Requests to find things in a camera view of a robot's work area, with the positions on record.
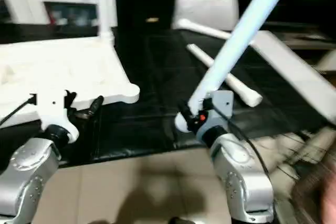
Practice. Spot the flat white board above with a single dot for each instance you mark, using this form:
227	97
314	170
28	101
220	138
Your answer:
299	72

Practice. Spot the white plastic table leg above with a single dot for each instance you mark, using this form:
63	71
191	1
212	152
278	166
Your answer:
104	3
241	87
205	29
247	24

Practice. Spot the small brown block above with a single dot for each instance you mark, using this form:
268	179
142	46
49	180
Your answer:
152	20

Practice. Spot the white plastic bag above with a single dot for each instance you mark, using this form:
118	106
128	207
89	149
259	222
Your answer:
207	10

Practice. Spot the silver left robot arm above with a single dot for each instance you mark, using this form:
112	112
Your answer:
29	171

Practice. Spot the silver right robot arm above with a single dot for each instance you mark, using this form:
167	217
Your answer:
241	171

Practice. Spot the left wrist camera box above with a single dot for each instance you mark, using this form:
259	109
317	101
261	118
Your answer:
55	111

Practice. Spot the white plastic table top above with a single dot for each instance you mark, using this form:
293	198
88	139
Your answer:
52	66

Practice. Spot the black work mat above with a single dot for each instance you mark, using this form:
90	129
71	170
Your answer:
157	66

